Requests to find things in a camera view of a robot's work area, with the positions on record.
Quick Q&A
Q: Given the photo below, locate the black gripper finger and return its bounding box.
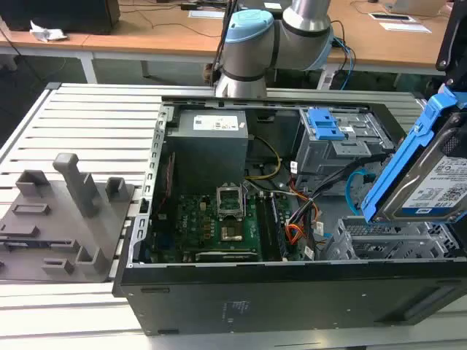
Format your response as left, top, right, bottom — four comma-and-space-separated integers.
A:
435, 0, 467, 88

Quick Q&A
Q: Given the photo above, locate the hard disk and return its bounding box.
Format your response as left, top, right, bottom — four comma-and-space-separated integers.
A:
360, 85, 467, 224

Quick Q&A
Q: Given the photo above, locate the black sleeved disk wire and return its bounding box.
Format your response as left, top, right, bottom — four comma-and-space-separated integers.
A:
287, 155, 388, 223

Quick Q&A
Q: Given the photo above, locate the blue disk wire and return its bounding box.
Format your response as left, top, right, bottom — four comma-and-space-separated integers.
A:
344, 170, 377, 217

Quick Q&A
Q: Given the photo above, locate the metal disk bay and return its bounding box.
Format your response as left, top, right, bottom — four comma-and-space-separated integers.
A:
323, 217, 461, 261

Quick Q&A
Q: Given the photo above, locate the black RAM slot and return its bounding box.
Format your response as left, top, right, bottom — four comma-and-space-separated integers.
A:
255, 195, 275, 262

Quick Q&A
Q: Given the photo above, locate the white paper sheet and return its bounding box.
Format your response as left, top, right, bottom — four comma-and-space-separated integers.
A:
378, 21, 432, 34
188, 9, 225, 20

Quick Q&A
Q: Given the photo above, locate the wooden desk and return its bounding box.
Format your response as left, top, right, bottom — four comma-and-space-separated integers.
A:
324, 0, 467, 76
0, 0, 229, 85

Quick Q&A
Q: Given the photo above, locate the blue plastic drive latch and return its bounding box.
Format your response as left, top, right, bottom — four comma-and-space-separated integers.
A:
307, 108, 346, 141

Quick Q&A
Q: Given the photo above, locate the grey metal drive cage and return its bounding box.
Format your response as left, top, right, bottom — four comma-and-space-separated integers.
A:
293, 107, 397, 187

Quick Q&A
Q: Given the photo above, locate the RAM stick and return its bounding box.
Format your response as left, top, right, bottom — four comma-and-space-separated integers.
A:
270, 195, 290, 261

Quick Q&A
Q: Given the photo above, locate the grey power supply unit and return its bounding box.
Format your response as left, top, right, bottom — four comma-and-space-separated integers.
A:
164, 109, 250, 198

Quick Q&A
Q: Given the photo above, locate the black graphics card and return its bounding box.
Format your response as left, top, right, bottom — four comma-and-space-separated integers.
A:
195, 249, 260, 263

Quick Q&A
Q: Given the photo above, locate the green motherboard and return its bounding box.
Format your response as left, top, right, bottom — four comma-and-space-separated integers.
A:
151, 191, 314, 263

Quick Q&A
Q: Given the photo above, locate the black PC case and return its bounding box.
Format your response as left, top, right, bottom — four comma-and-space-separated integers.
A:
111, 95, 467, 336

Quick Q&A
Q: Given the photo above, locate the black box on desk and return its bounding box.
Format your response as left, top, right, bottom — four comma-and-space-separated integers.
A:
0, 0, 121, 36

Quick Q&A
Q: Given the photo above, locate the crumpled white paper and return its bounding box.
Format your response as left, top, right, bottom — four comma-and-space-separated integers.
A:
29, 20, 69, 42

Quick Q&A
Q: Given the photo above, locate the grey parts rack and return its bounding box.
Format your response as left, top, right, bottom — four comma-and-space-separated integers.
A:
0, 152, 136, 282

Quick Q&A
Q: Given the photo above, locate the black desk cable port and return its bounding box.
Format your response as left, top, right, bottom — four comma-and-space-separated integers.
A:
368, 12, 416, 23

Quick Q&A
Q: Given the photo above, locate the blue cable behind arm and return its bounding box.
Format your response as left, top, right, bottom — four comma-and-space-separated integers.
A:
332, 36, 358, 90

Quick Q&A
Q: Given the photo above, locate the yellow black wire bundle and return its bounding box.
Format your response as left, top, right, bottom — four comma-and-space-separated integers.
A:
244, 135, 282, 181

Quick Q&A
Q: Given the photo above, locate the orange red wire bundle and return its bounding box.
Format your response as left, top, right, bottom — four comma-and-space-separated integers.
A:
285, 222, 312, 246

